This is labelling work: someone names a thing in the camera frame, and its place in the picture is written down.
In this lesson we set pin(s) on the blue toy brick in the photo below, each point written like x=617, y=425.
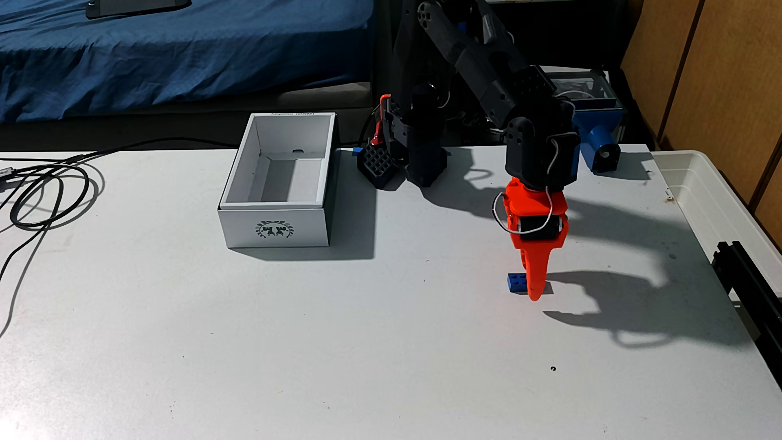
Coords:
x=517, y=283

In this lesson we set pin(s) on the white cardboard box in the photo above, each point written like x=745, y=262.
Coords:
x=275, y=229

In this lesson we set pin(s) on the white plastic bin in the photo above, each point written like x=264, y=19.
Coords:
x=702, y=195

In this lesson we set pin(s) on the black aluminium extrusion bar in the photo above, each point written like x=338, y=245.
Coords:
x=748, y=287

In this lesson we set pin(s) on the wooden cabinet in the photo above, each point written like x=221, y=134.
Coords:
x=721, y=73

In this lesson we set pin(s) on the grey bed base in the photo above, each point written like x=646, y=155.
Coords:
x=183, y=119

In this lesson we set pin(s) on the blue bed sheet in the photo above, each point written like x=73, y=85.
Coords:
x=183, y=49

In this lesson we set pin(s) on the blue printed camera mount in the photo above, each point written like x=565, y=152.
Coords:
x=602, y=143

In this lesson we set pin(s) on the clear enclosure with black frame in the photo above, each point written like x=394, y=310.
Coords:
x=586, y=85

